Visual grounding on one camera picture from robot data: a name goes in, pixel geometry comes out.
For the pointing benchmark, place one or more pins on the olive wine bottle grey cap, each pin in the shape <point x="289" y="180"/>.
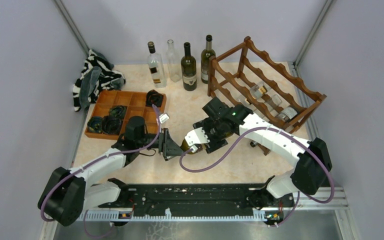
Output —
<point x="285" y="115"/>

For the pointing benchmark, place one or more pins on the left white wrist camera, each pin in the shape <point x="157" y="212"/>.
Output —
<point x="164" y="117"/>

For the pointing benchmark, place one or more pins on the dark rolled sock middle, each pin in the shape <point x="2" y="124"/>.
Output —
<point x="118" y="111"/>

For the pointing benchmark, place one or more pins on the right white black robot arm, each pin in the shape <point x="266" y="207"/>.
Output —
<point x="309" y="159"/>

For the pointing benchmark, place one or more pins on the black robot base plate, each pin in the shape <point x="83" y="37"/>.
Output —
<point x="197" y="200"/>

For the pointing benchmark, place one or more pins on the grey blue cloth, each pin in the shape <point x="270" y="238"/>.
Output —
<point x="88" y="85"/>

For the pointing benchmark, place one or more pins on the clear square spirit bottle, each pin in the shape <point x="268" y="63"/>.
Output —
<point x="156" y="67"/>

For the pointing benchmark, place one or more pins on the dark wine bottle black cap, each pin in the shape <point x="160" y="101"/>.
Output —
<point x="188" y="69"/>

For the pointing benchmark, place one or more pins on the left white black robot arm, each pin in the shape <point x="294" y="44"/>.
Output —
<point x="69" y="192"/>

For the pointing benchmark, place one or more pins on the green wine bottle silver neck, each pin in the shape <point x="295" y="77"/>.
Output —
<point x="217" y="141"/>

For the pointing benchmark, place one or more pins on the slim clear glass bottle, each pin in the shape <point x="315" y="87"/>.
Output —
<point x="274" y="101"/>

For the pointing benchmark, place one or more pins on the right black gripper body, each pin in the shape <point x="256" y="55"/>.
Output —
<point x="214" y="132"/>

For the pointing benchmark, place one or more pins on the grey cable comb strip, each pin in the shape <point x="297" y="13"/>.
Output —
<point x="115" y="216"/>

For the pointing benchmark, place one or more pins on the dark rolled sock front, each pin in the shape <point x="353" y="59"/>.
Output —
<point x="111" y="125"/>

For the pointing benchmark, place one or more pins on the black rolled sock top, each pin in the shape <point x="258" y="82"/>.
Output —
<point x="154" y="98"/>

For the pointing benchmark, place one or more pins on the brown wooden wine rack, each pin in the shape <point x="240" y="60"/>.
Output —
<point x="247" y="75"/>

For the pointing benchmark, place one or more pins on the teal rolled sock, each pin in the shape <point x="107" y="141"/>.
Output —
<point x="94" y="125"/>

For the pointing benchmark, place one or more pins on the dark rolled sock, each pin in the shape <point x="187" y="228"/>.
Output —
<point x="111" y="125"/>
<point x="118" y="111"/>

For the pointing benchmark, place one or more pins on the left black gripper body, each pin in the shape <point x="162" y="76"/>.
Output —
<point x="160" y="142"/>

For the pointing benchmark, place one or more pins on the zebra striped cloth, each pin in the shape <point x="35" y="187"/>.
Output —
<point x="109" y="79"/>

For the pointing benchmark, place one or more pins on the dark green wine bottle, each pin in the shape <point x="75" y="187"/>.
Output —
<point x="206" y="54"/>

